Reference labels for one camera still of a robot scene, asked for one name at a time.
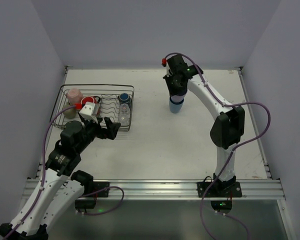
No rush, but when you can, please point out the clear glass at rack front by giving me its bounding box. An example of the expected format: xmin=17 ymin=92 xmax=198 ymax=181
xmin=118 ymin=114 xmax=130 ymax=127

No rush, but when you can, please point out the lavender plastic cup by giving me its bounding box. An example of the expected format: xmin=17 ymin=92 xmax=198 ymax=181
xmin=169 ymin=94 xmax=186 ymax=105

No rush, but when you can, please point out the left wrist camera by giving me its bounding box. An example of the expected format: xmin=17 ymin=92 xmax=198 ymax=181
xmin=79 ymin=102 xmax=100 ymax=122

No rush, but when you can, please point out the pink mug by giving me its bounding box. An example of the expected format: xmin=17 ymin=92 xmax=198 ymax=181
xmin=66 ymin=88 xmax=84 ymax=105

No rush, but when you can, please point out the right controller box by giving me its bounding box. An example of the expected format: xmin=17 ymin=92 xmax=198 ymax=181
xmin=210 ymin=200 xmax=233 ymax=214

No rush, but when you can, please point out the light blue plastic cup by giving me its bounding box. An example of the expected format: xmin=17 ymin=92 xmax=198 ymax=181
xmin=169 ymin=98 xmax=184 ymax=114

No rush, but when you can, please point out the controller box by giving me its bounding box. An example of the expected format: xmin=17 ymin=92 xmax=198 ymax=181
xmin=74 ymin=199 xmax=97 ymax=213
xmin=210 ymin=200 xmax=233 ymax=214

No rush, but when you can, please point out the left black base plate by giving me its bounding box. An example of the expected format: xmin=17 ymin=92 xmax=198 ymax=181
xmin=92 ymin=181 xmax=110 ymax=199

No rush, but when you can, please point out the olive green mug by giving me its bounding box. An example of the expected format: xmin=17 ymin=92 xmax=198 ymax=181
xmin=62 ymin=104 xmax=77 ymax=120

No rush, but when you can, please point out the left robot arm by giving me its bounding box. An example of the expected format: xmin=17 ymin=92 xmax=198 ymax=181
xmin=0 ymin=117 xmax=121 ymax=240

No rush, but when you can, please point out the wire dish rack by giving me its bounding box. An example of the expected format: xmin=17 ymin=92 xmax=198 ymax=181
xmin=51 ymin=84 xmax=135 ymax=132

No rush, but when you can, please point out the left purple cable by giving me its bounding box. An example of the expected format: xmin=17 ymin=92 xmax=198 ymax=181
xmin=1 ymin=102 xmax=82 ymax=240

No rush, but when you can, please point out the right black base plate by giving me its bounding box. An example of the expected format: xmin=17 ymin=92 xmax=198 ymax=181
xmin=196 ymin=176 xmax=243 ymax=198

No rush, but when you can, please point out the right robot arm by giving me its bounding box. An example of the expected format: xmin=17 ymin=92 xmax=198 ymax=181
xmin=161 ymin=53 xmax=245 ymax=198

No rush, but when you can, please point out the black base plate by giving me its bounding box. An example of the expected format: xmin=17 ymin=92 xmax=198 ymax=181
xmin=196 ymin=176 xmax=243 ymax=198
xmin=92 ymin=181 xmax=110 ymax=199

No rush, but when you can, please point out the left controller box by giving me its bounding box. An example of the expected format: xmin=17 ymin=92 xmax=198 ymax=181
xmin=74 ymin=199 xmax=97 ymax=213

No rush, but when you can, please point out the aluminium mounting rail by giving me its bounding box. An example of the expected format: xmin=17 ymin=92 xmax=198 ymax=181
xmin=22 ymin=177 xmax=286 ymax=201

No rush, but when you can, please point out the dark blue cup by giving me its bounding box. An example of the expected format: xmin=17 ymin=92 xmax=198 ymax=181
xmin=117 ymin=92 xmax=132 ymax=105

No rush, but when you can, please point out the red mug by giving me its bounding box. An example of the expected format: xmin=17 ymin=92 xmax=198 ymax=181
xmin=80 ymin=95 xmax=101 ymax=106

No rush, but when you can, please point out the clear glass near blue cup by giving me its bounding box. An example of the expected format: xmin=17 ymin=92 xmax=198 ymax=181
xmin=119 ymin=103 xmax=131 ymax=118

